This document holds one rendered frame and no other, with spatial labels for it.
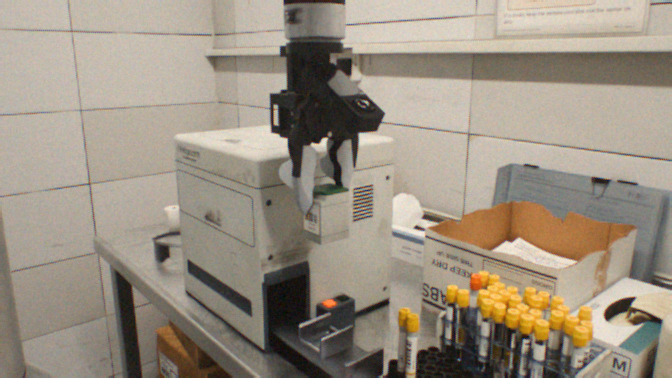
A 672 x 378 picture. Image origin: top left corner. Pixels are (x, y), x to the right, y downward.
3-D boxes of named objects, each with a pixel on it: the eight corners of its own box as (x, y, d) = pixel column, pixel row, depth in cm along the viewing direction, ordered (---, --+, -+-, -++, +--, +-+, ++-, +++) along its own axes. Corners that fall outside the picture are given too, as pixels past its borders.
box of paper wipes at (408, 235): (349, 242, 123) (349, 191, 120) (381, 230, 131) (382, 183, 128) (426, 268, 108) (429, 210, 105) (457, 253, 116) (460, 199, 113)
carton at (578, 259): (416, 306, 91) (420, 225, 87) (505, 265, 109) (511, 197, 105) (549, 367, 73) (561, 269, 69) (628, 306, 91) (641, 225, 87)
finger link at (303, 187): (285, 207, 69) (296, 139, 68) (311, 217, 64) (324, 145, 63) (265, 206, 67) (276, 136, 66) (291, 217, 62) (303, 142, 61)
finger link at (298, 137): (310, 177, 65) (321, 109, 64) (319, 180, 64) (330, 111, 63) (280, 174, 62) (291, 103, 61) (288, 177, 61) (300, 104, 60)
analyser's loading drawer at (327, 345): (257, 330, 79) (256, 300, 78) (292, 317, 83) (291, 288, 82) (346, 394, 64) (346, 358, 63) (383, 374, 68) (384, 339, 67)
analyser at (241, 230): (183, 291, 97) (170, 134, 89) (299, 256, 114) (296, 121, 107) (274, 362, 74) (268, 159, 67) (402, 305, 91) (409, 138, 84)
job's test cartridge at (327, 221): (302, 237, 67) (301, 190, 66) (330, 230, 70) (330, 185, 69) (321, 245, 64) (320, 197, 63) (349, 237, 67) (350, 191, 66)
